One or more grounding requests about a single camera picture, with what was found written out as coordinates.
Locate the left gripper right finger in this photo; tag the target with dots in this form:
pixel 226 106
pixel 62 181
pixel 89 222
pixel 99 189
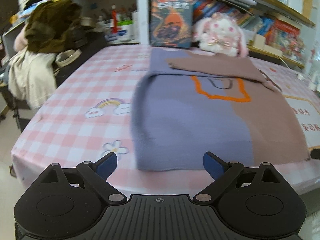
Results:
pixel 224 175

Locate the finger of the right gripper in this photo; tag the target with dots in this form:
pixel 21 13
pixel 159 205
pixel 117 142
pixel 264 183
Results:
pixel 315 153

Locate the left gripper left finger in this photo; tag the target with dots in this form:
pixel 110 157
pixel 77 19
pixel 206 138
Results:
pixel 96 175

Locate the purple and mauve sweater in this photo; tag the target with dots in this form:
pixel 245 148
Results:
pixel 189 104

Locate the cream coat on chair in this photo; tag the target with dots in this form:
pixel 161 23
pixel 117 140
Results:
pixel 31 76

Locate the row of colourful books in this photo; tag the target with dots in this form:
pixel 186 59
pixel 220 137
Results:
pixel 273 32

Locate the pink white plush bunny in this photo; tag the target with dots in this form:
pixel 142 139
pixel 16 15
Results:
pixel 220 34

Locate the white wooden bookshelf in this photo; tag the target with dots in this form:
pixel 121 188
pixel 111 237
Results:
pixel 139 11

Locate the white pen cup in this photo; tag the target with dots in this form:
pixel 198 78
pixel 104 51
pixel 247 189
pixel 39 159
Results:
pixel 125 30

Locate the dark brown jacket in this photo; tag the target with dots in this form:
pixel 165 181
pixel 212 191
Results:
pixel 55 27

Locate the Harry Potter book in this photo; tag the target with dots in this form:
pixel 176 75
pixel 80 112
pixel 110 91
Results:
pixel 171 23

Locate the white charger with cable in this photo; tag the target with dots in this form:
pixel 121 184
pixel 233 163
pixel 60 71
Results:
pixel 299 75

